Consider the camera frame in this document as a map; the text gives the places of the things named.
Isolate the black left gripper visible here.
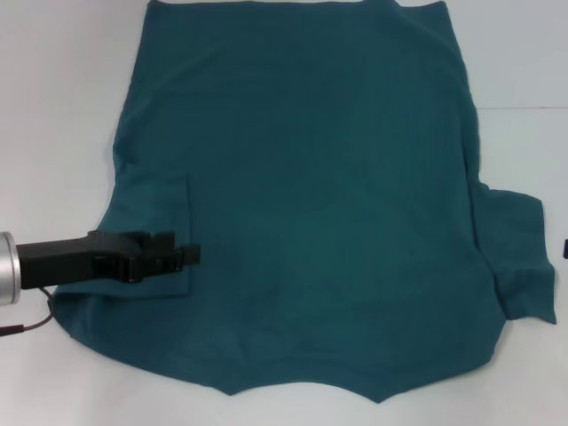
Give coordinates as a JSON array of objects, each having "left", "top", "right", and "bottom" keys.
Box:
[{"left": 16, "top": 230, "right": 201, "bottom": 290}]

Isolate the teal blue t-shirt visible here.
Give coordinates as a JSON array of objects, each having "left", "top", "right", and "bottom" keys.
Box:
[{"left": 47, "top": 0, "right": 558, "bottom": 394}]

